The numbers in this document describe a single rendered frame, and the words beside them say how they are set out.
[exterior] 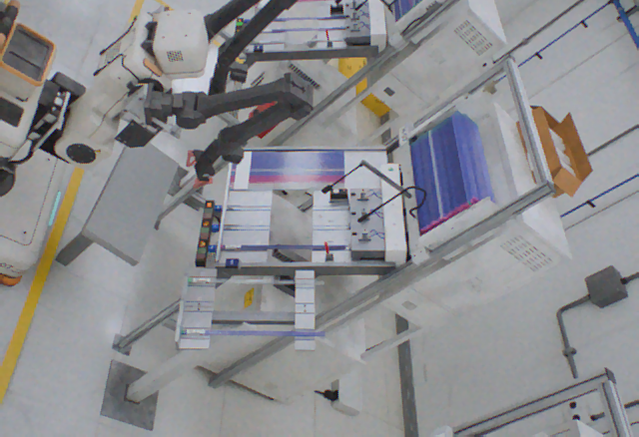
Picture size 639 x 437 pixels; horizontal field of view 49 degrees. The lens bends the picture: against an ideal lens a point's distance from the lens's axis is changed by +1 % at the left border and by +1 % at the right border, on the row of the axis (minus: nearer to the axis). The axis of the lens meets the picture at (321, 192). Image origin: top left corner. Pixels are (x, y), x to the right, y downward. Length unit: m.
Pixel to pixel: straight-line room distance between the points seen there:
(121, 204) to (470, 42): 2.03
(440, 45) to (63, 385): 2.45
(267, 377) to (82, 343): 0.88
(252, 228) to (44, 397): 1.04
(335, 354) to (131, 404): 0.92
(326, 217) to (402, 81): 1.27
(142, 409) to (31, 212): 0.97
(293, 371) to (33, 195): 1.42
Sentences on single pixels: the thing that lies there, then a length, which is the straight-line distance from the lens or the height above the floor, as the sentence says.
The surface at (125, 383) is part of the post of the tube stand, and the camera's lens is 3.25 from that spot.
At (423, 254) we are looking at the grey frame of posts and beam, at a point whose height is 1.37.
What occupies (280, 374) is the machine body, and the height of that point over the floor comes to 0.26.
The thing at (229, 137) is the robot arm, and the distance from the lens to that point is 2.42.
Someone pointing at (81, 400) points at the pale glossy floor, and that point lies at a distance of 3.14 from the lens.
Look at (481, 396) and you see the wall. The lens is 4.21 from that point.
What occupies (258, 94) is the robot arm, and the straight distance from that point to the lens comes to 2.19.
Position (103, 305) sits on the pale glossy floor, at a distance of 3.35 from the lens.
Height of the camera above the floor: 2.60
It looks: 32 degrees down
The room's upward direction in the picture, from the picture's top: 54 degrees clockwise
